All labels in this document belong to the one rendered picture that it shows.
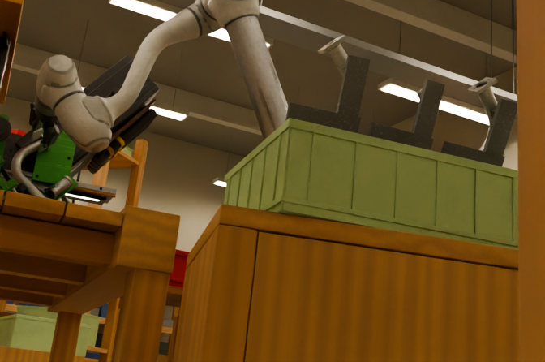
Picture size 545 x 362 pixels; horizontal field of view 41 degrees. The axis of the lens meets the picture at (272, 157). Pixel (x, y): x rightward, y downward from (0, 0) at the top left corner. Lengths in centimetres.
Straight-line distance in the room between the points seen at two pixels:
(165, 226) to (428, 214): 72
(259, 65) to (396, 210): 91
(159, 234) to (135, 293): 15
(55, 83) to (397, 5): 572
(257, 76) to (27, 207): 76
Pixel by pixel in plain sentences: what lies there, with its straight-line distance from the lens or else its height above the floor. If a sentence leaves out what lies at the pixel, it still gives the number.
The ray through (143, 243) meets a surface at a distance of 182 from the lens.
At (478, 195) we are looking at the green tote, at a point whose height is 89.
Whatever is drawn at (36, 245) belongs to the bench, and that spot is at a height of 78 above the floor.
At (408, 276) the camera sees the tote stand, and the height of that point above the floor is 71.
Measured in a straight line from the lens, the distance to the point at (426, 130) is 157.
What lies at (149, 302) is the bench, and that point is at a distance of 181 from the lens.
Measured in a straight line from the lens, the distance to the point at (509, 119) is 164.
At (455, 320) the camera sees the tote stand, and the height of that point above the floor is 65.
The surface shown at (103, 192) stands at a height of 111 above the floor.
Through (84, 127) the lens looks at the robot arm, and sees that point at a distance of 208.
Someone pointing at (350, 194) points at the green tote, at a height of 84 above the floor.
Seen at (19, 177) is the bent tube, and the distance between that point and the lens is 240.
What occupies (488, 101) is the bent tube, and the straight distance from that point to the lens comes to 164.
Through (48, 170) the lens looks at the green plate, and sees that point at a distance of 246.
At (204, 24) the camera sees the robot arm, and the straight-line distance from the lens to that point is 233.
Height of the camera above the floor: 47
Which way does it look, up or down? 19 degrees up
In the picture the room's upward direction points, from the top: 6 degrees clockwise
